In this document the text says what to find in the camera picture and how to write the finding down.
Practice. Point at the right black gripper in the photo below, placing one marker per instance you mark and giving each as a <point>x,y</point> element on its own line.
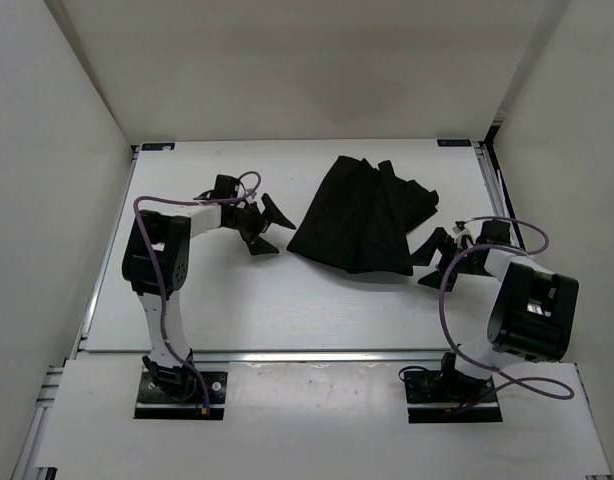
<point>423,254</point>

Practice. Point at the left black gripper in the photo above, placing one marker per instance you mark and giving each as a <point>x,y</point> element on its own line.
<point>261,222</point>

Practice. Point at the black pleated skirt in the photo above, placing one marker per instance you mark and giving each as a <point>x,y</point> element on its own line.
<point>360,216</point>

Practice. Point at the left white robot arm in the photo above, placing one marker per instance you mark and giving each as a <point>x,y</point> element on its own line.
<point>156,264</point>

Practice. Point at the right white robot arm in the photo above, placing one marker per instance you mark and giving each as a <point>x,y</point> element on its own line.
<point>531,319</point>

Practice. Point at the right blue corner label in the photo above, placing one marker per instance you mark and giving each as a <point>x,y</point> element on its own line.
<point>454,143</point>

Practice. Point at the blue corner label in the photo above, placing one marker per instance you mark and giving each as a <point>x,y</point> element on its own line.
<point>454,143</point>
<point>165,146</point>

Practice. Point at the left blue corner label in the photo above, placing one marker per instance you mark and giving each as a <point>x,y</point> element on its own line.
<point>165,146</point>

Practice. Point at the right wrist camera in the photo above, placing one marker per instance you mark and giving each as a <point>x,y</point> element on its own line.
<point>464,238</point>

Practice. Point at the right aluminium side rail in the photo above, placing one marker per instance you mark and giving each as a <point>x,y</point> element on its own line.
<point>492,172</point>

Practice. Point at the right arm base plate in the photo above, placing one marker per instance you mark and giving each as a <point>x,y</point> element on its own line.
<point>444,395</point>

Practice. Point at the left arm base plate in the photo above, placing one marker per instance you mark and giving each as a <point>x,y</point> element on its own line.
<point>177,394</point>

